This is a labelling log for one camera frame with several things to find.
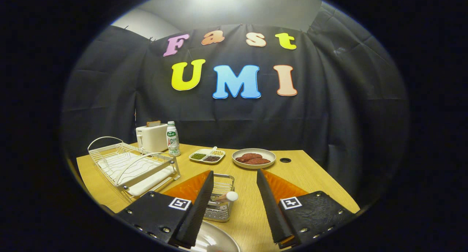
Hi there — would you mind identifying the white toaster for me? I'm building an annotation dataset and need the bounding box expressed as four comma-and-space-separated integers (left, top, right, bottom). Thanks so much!
135, 123, 169, 153

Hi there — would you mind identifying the white wire dish rack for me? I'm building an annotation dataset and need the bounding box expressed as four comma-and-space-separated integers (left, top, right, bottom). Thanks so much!
87, 136, 181, 199

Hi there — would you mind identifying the metal wire basket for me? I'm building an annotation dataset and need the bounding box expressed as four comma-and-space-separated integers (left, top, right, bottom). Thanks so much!
203, 173, 235, 222

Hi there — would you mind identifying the white divided dish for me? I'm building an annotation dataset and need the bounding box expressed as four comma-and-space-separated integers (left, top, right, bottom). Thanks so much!
189, 148, 226, 165

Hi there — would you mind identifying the beige round plate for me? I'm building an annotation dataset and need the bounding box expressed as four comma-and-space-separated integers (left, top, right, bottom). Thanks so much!
181, 220, 242, 252

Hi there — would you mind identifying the white bottle with green label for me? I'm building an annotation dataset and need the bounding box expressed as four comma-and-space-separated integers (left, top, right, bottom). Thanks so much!
166, 121, 181, 157

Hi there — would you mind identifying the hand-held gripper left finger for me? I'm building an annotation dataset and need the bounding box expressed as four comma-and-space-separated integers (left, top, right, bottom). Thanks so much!
113, 170, 215, 249

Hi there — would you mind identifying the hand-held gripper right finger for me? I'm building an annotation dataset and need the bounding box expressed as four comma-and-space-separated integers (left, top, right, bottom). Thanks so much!
256, 169, 357, 249

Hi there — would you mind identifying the black backdrop cloth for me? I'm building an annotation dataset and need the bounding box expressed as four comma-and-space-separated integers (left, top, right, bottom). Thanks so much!
61, 1, 409, 208

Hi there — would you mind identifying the spoon with pink handle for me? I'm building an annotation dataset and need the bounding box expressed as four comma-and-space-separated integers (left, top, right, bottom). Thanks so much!
210, 191, 239, 205

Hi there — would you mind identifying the beige plate with meat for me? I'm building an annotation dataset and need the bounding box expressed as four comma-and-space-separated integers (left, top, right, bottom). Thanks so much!
232, 148, 277, 170

